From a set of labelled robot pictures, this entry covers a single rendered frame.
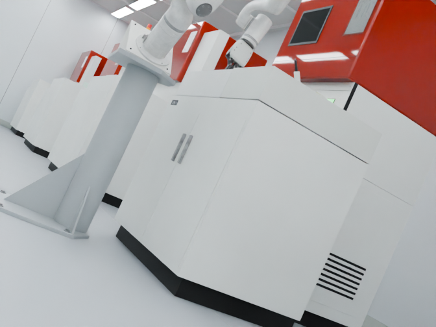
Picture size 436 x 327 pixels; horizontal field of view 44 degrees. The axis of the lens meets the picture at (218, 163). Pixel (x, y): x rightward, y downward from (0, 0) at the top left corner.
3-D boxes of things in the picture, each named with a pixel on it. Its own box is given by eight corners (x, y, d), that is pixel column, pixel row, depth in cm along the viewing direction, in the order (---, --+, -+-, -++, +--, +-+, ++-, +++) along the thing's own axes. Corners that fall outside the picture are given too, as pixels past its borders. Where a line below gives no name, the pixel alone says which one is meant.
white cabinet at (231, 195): (202, 268, 316) (260, 143, 321) (292, 339, 229) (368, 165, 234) (104, 231, 288) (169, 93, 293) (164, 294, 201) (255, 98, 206)
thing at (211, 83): (190, 102, 292) (201, 79, 293) (236, 106, 243) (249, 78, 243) (176, 95, 288) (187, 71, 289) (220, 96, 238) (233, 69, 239)
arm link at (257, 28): (243, 30, 253) (259, 42, 254) (259, 9, 255) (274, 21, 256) (240, 36, 261) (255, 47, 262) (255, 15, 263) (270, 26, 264)
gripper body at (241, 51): (251, 50, 263) (238, 68, 261) (237, 36, 258) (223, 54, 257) (259, 50, 256) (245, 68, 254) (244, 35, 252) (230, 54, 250)
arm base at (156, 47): (130, 47, 241) (152, 19, 230) (141, 28, 255) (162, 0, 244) (165, 72, 247) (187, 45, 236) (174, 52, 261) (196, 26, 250)
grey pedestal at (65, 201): (-13, 206, 212) (77, 21, 217) (-7, 191, 254) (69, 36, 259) (105, 252, 230) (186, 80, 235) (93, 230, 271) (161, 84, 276)
